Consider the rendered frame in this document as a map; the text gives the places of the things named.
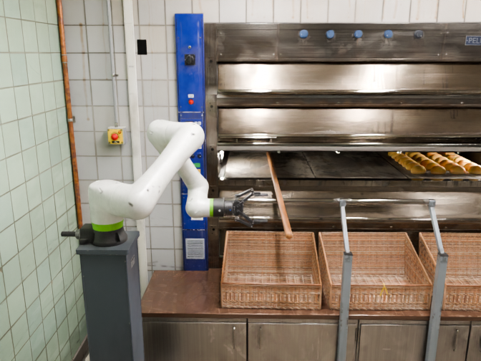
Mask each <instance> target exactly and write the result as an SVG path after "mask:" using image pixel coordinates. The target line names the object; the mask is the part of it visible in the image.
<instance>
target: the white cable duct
mask: <svg viewBox="0 0 481 361"><path fill-rule="evenodd" d="M123 8H124V20H125V43H126V55H127V78H128V90H129V101H130V124H131V136H132V159H133V171H134V182H135V181H136V180H138V179H139V178H140V177H141V176H142V163H141V149H140V125H139V112H138V99H137V74H136V61H135V36H134V23H133V10H132V0H123ZM137 230H138V231H139V232H140V236H139V238H138V239H137V241H138V253H139V265H140V288H141V299H142V297H143V294H144V293H145V290H146V288H147V285H148V276H147V252H146V238H145V219H142V220H137Z"/></svg>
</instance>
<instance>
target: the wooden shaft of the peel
mask: <svg viewBox="0 0 481 361"><path fill-rule="evenodd" d="M266 155H267V158H268V164H269V167H270V170H271V176H272V179H273V185H274V188H275V192H276V197H277V201H278V207H279V210H280V213H281V219H282V222H283V228H284V231H285V235H286V238H287V239H292V237H293V234H292V231H291V227H290V223H289V220H288V216H287V213H286V208H285V205H284V202H283V197H282V195H281V189H280V187H279V184H278V179H277V176H276V172H275V168H274V165H273V161H272V157H271V153H270V152H266Z"/></svg>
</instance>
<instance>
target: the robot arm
mask: <svg viewBox="0 0 481 361"><path fill-rule="evenodd" d="M147 138H148V140H149V141H150V142H151V143H152V145H153V146H154V147H155V149H156V150H157V151H158V153H159V154H160V156H159V157H158V158H157V160H156V161H155V162H154V163H153V164H152V165H151V166H150V167H149V168H148V169H147V170H146V172H145V173H144V174H143V175H142V176H141V177H140V178H139V179H138V180H136V181H135V182H134V183H133V184H126V183H121V182H119V181H115V180H98V181H95V182H93V183H91V184H90V185H89V188H88V195H89V211H90V219H91V223H85V224H84V225H83V226H82V227H81V228H79V229H77V230H76V231H62V232H61V236H71V237H76V239H80V240H79V242H80V245H85V244H91V245H93V246H98V247H111V246H117V245H120V244H123V243H124V242H126V240H127V233H126V232H125V230H124V226H123V221H124V218H129V219H132V220H142V219H144V218H147V217H148V216H149V215H150V214H151V213H152V211H153V209H154V207H155V205H156V204H157V202H158V200H159V198H160V196H161V195H162V193H163V191H164V190H165V189H166V187H167V185H168V184H169V182H170V181H171V180H172V178H173V177H174V175H175V174H176V173H178V175H179V176H180V177H181V178H182V180H183V182H184V183H185V185H186V187H187V189H188V198H187V203H186V206H185V210H186V212H187V214H188V215H189V216H190V217H192V218H203V217H224V215H226V216H235V221H237V222H240V223H243V224H245V225H247V226H249V227H251V228H253V225H254V224H260V223H268V219H253V220H252V219H251V218H249V217H248V216H247V215H245V214H244V212H243V204H244V202H246V201H247V200H248V199H249V198H250V197H251V196H253V195H254V196H268V194H267V193H261V192H255V191H254V190H253V188H250V189H248V190H246V191H244V192H242V193H239V194H235V200H234V201H225V199H224V198H208V188H209V186H208V182H207V180H206V179H204V177H203V176H202V175H201V174H200V173H199V172H198V170H197V169H196V167H195V166H194V165H193V163H192V161H191V159H190V156H191V155H192V154H193V153H194V152H195V151H196V150H197V149H198V148H199V147H200V146H201V145H202V144H203V142H204V139H205V135H204V132H203V129H202V128H201V126H199V125H198V124H196V123H194V122H171V121H167V120H155V121H153V122H151V123H150V124H149V126H148V128H147ZM248 193H250V194H249V195H247V196H246V197H245V198H244V199H242V200H241V201H239V200H238V198H239V197H241V196H244V195H245V194H248ZM238 215H241V216H242V217H244V218H245V219H246V220H248V221H249V222H250V223H249V222H247V221H244V220H243V219H241V218H239V217H238Z"/></svg>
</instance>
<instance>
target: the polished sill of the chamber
mask: <svg viewBox="0 0 481 361"><path fill-rule="evenodd" d="M277 179H278V184H279V186H364V187H481V179H477V178H277ZM218 185H219V186H274V185H273V179H272V178H218Z"/></svg>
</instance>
